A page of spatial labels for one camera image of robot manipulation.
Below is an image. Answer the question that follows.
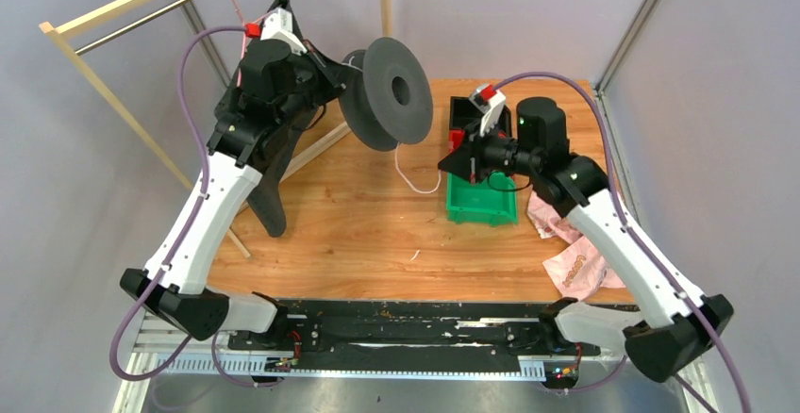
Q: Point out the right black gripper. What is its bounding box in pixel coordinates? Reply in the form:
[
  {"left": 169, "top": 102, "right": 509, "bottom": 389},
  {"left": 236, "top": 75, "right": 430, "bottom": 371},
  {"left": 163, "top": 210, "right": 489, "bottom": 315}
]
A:
[{"left": 438, "top": 115, "right": 540, "bottom": 183}]

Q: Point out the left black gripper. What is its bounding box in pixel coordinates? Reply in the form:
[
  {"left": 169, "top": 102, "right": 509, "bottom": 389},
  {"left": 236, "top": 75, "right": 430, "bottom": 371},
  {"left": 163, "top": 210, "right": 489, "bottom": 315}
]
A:
[{"left": 276, "top": 39, "right": 354, "bottom": 127}]

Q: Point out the pink patterned cloth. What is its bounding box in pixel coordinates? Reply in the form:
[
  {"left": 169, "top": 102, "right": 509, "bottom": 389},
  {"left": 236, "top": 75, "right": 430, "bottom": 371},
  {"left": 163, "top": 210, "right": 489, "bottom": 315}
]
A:
[{"left": 526, "top": 192, "right": 625, "bottom": 300}]

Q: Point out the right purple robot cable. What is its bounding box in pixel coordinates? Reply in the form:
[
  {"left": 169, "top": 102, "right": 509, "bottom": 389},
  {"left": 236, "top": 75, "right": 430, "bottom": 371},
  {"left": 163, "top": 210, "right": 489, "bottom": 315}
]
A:
[{"left": 493, "top": 72, "right": 751, "bottom": 413}]

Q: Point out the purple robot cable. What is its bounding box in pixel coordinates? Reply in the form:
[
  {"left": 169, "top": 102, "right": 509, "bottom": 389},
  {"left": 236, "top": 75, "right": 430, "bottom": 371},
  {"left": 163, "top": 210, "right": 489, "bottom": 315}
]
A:
[
  {"left": 493, "top": 72, "right": 751, "bottom": 413},
  {"left": 109, "top": 25, "right": 251, "bottom": 390}
]

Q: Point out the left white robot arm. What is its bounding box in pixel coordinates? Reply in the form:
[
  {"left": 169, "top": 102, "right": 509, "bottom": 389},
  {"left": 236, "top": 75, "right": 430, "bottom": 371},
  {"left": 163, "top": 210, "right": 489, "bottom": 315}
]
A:
[{"left": 120, "top": 40, "right": 355, "bottom": 349}]

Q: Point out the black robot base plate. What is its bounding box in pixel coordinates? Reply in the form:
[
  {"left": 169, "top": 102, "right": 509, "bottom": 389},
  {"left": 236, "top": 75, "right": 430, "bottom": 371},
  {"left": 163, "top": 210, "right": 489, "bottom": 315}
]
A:
[{"left": 223, "top": 299, "right": 599, "bottom": 376}]

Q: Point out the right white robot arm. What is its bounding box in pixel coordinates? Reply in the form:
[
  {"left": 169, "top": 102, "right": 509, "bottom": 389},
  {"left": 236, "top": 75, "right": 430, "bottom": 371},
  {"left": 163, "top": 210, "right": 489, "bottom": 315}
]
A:
[{"left": 439, "top": 96, "right": 734, "bottom": 382}]

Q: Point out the black cable spool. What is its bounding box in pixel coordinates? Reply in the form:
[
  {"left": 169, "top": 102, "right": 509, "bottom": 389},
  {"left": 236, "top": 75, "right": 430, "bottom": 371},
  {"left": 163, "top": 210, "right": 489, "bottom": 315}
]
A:
[{"left": 339, "top": 37, "right": 433, "bottom": 152}]

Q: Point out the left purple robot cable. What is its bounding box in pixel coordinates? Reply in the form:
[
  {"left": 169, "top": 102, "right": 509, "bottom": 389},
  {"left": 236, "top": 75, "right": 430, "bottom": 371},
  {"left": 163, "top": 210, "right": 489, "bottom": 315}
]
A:
[{"left": 109, "top": 25, "right": 251, "bottom": 390}]

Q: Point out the red storage bin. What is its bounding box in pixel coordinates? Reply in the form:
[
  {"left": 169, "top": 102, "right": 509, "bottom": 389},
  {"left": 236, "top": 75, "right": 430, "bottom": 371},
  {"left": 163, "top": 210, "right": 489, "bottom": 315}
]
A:
[{"left": 448, "top": 128, "right": 465, "bottom": 153}]

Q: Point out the pink clothes hanger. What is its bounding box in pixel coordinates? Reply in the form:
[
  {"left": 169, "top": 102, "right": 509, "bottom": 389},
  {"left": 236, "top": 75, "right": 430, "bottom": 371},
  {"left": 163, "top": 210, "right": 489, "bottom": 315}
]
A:
[{"left": 230, "top": 0, "right": 271, "bottom": 60}]

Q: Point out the thin white cable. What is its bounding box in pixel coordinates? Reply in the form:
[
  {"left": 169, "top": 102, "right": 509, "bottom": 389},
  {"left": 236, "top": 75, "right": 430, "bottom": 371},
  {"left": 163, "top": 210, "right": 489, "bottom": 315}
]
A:
[{"left": 393, "top": 142, "right": 443, "bottom": 196}]

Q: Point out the black storage bin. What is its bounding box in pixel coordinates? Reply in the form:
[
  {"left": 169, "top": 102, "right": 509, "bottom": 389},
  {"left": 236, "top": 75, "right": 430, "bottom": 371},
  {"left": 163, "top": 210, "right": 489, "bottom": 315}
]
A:
[{"left": 448, "top": 96, "right": 513, "bottom": 137}]

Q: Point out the dark grey hanging cloth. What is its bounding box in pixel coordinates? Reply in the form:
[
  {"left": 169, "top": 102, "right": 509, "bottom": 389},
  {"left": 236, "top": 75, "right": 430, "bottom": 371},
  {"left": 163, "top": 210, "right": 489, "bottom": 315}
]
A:
[{"left": 208, "top": 0, "right": 318, "bottom": 238}]

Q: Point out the wooden clothes rack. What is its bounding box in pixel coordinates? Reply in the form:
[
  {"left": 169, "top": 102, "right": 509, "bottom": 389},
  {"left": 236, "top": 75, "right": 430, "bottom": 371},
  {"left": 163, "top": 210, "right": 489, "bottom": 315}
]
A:
[{"left": 38, "top": 0, "right": 401, "bottom": 260}]

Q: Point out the green storage bin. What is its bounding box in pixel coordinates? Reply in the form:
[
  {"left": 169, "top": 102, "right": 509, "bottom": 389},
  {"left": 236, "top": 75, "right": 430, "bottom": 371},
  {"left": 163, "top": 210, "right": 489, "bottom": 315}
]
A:
[{"left": 445, "top": 173, "right": 519, "bottom": 226}]

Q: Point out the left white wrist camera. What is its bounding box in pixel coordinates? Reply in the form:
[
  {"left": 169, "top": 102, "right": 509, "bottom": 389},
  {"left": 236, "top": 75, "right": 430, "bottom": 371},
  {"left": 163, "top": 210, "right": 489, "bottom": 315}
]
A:
[{"left": 259, "top": 8, "right": 308, "bottom": 55}]

